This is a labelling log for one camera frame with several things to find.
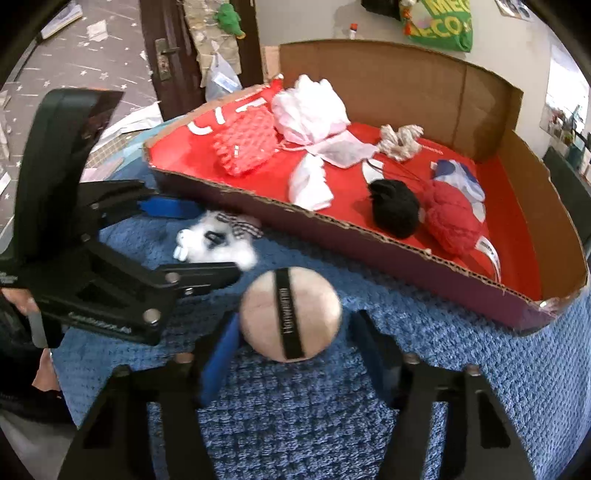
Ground beige hanging organizer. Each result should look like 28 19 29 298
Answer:
182 0 243 88

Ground white plush toy plaid bow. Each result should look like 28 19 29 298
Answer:
175 210 264 271

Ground braided beige rope toy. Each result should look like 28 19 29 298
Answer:
378 124 424 162

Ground cardboard box with red bottom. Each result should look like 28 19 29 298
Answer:
143 41 591 330

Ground green tote bag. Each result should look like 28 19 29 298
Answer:
402 0 474 52

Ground white cloth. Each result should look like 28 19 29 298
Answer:
288 154 334 210

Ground green frog plush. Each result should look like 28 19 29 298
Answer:
215 2 247 38

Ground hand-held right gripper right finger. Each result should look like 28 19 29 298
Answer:
351 309 536 480

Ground black backpack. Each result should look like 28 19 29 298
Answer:
360 0 402 21

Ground white mesh bath pouf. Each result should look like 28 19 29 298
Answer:
271 75 352 151

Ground wall mirror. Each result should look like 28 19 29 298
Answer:
545 44 580 121

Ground table with grey cloth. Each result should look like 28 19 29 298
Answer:
542 148 591 259

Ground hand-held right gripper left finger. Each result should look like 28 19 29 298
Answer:
58 311 241 480

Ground brass door handle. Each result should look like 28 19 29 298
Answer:
154 39 181 81

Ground dark wooden door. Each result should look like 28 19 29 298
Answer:
139 0 264 109

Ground blue and white plastic bag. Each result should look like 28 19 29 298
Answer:
431 159 486 204

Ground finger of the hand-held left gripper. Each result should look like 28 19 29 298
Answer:
83 237 244 301
78 179 209 223

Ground person's left forearm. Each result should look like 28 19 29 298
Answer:
0 295 63 416

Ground blue knitted blanket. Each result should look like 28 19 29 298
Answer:
51 152 591 480

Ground white drawstring pouch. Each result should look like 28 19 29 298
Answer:
305 134 377 168

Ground wall photo print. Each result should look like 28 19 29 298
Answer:
496 0 532 21

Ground white paper sheet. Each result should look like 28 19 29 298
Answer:
99 102 163 141

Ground row of cosmetics bottles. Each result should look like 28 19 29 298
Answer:
540 106 591 176

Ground red yarn ball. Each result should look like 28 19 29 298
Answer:
418 180 485 259

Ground beige powder puff black strap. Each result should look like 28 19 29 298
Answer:
240 267 343 363

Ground person's left hand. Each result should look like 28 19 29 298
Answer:
30 348 64 394

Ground clear plastic bag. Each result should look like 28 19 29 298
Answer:
204 53 243 102

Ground red knitted pouch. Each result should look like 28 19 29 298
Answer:
212 107 278 176

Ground black yarn ball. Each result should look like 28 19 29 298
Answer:
367 179 421 240

